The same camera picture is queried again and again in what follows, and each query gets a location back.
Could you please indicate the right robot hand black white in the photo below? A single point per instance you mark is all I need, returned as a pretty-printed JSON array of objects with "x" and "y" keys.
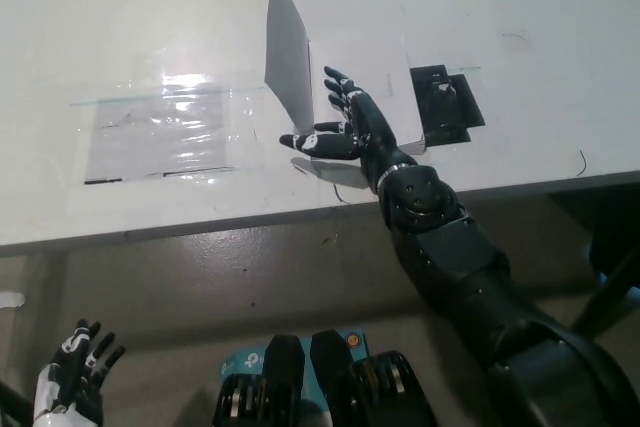
[{"x": 367, "y": 132}]

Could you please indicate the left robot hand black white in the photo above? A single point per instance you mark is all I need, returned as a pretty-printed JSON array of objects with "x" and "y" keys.
[{"x": 67, "y": 382}]

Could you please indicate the white grey paperback book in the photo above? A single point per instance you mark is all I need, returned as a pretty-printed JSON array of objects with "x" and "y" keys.
[{"x": 287, "y": 47}]

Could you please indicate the black flat plastic part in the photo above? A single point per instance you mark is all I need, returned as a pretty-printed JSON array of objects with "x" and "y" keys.
[{"x": 447, "y": 107}]

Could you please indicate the white floor tape piece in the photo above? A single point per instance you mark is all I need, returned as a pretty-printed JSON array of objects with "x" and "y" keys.
[{"x": 11, "y": 299}]

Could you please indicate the clear plastic sleeve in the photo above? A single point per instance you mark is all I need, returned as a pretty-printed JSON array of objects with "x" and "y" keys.
[{"x": 245, "y": 117}]

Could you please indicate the clear plastic zip bag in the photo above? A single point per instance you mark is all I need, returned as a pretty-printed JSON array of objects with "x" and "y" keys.
[{"x": 155, "y": 142}]

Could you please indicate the black desk leg frame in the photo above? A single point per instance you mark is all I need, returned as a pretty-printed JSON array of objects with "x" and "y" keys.
[{"x": 615, "y": 232}]

